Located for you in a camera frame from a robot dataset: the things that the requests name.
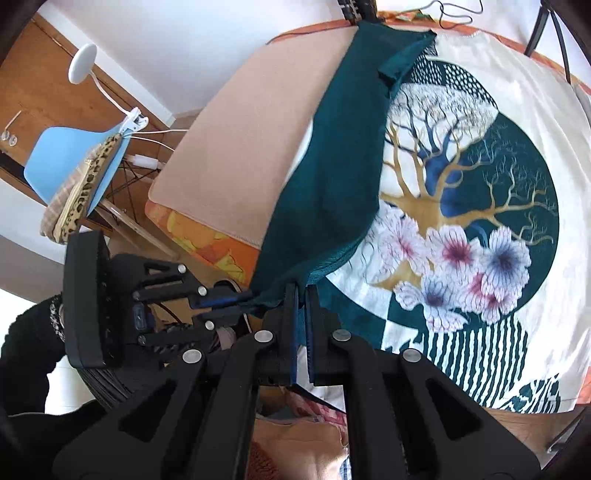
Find orange floral tablecloth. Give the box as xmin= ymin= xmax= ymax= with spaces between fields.
xmin=145 ymin=10 xmax=583 ymax=289

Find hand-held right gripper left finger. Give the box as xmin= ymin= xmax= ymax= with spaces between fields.
xmin=53 ymin=282 xmax=301 ymax=480

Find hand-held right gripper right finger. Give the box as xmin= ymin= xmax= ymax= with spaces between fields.
xmin=305 ymin=286 xmax=541 ymax=480

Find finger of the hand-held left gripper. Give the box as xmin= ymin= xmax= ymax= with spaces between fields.
xmin=140 ymin=307 xmax=265 ymax=357
xmin=134 ymin=263 xmax=254 ymax=309

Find stack of clothes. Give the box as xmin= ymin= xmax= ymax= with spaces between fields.
xmin=252 ymin=18 xmax=588 ymax=412

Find clear wall hook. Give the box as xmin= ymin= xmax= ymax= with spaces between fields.
xmin=0 ymin=111 xmax=24 ymax=146

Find beige blanket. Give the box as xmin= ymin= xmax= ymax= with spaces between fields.
xmin=145 ymin=25 xmax=361 ymax=244

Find beige woven cushion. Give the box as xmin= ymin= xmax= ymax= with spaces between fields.
xmin=39 ymin=143 xmax=108 ymax=238

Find pink orange cloth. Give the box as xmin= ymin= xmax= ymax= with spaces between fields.
xmin=248 ymin=383 xmax=352 ymax=480

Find leopard print cushion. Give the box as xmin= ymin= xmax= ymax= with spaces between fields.
xmin=53 ymin=134 xmax=127 ymax=244

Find white cable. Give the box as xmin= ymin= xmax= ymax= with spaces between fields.
xmin=124 ymin=128 xmax=191 ymax=154

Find black metal chair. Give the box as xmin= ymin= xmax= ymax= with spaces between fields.
xmin=524 ymin=0 xmax=591 ymax=95

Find black cable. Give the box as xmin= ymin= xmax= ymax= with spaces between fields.
xmin=414 ymin=0 xmax=485 ymax=29

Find person's left forearm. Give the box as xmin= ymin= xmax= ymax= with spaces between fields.
xmin=0 ymin=295 xmax=70 ymax=416

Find white charger plug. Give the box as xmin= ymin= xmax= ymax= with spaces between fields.
xmin=129 ymin=154 xmax=165 ymax=172

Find white clip lamp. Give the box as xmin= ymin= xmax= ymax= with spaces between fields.
xmin=68 ymin=44 xmax=149 ymax=136

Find beaded bracelet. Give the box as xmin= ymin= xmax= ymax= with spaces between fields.
xmin=48 ymin=295 xmax=66 ymax=344

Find light blue chair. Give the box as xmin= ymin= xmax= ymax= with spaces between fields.
xmin=23 ymin=127 xmax=182 ymax=260

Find wooden door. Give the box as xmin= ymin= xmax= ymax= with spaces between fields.
xmin=0 ymin=14 xmax=172 ymax=205

